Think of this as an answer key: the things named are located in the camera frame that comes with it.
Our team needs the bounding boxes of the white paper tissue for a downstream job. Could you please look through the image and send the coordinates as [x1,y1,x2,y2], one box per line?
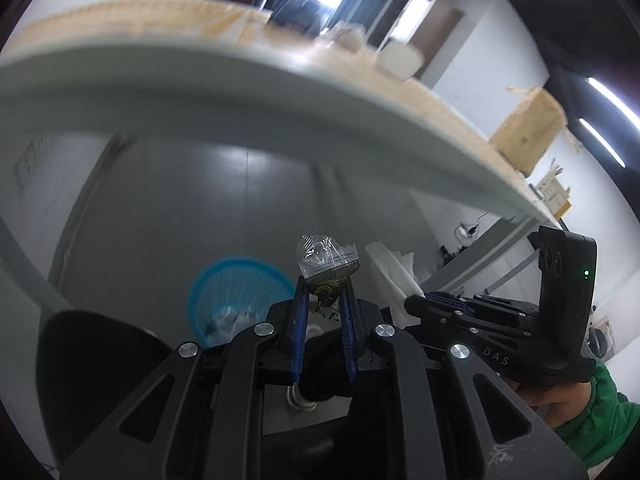
[365,241,426,331]

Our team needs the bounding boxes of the white table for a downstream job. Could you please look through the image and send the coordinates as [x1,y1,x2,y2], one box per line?
[0,0,566,226]

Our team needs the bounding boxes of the flat cardboard pieces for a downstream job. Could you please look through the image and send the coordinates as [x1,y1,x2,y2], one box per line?
[530,157,573,221]

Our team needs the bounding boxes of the clear dark snack wrapper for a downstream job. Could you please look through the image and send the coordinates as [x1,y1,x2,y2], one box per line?
[296,233,361,308]

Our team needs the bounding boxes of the person's right hand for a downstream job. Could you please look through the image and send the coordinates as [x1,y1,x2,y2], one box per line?
[505,379,594,429]

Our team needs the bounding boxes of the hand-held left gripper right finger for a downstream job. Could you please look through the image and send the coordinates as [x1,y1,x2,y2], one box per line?
[339,280,588,480]

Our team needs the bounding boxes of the blue mesh basket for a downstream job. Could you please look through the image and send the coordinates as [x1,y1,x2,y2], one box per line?
[187,256,297,348]

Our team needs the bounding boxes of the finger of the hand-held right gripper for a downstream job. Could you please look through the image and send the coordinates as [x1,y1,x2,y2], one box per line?
[404,294,538,348]
[425,290,538,317]

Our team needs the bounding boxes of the grey desk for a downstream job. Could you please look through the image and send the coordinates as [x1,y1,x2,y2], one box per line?
[425,210,551,301]

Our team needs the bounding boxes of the blue snack wrapper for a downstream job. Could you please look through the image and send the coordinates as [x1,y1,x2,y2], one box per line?
[270,0,326,38]

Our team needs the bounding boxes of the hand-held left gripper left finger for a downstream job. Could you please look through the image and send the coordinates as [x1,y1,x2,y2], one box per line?
[60,277,311,480]

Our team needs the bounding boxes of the cardboard box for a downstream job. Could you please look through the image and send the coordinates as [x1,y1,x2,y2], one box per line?
[489,86,568,178]

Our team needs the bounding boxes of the white paper box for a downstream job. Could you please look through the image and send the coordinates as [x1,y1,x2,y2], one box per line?
[380,41,422,81]

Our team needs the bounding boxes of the clear plastic bag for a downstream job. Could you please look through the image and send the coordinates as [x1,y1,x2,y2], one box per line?
[206,306,261,347]

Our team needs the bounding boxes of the ceiling light strip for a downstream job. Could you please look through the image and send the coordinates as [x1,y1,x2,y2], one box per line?
[587,76,640,133]
[577,119,626,168]

